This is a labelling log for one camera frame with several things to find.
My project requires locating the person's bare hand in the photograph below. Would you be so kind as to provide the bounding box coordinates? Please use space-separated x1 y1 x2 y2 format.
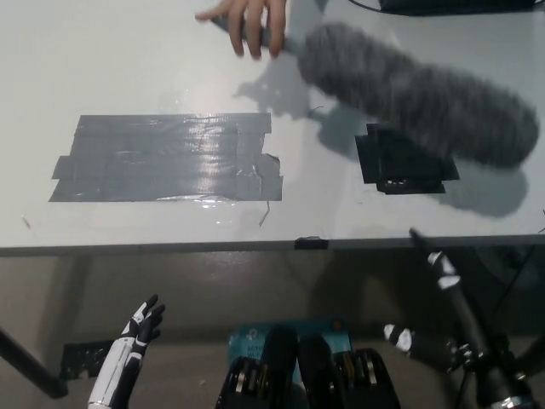
194 0 291 60

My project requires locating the robot right hand white black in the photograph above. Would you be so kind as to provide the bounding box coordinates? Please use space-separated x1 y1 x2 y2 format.
382 228 529 387

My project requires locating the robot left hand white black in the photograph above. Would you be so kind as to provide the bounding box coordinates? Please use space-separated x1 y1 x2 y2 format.
86 293 167 409

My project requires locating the grey fluffy duster with handle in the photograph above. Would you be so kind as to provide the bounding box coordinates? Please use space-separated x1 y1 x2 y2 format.
211 17 540 166

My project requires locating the black tape marked patch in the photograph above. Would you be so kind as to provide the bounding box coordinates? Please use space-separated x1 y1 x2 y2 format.
353 123 462 196

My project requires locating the black metal table leg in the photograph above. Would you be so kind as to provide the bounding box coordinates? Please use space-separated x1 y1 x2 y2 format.
0 326 70 400

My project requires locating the black flat device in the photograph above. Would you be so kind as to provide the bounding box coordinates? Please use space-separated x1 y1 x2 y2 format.
378 0 539 17

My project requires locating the black floor base plate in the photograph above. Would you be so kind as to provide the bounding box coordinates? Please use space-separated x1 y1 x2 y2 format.
59 342 118 382

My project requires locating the grey duct tape patch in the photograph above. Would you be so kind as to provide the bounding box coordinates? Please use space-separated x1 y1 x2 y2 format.
48 112 285 204

